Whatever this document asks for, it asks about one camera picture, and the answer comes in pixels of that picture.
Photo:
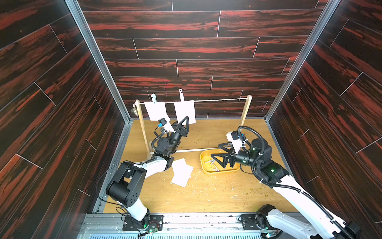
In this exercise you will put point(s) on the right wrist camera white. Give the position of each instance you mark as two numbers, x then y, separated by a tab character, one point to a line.
238	141

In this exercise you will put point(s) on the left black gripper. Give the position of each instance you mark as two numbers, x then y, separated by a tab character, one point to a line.
180	133

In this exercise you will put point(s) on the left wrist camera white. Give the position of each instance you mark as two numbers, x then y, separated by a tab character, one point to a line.
165	124

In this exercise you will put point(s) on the wooden string rack frame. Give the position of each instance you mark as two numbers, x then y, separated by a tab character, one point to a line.
137	106

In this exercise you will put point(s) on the aluminium corner profile left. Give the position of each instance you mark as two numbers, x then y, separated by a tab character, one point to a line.
90	41

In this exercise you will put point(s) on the yellow plastic tray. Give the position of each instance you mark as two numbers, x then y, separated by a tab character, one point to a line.
205	157

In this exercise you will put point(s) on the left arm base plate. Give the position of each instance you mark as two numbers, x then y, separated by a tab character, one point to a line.
150	223

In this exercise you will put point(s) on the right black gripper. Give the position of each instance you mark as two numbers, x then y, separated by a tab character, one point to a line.
230	158

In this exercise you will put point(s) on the aluminium corner profile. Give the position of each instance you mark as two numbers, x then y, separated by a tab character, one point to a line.
317	30
90	41

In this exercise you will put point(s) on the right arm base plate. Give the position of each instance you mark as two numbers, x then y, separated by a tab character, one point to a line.
252	222

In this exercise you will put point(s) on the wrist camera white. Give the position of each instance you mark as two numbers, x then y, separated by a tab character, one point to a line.
238	141
165	124

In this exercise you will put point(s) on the aluminium corner profile right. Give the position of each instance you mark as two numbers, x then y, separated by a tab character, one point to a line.
317	30

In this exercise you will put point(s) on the aluminium front rail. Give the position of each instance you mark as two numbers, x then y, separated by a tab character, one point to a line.
197	226

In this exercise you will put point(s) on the green white clothespin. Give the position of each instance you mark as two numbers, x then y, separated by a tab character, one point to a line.
154	99

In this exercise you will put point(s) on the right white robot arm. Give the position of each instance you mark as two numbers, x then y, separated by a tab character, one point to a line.
247	147

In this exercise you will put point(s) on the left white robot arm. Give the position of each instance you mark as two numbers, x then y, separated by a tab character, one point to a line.
126	184

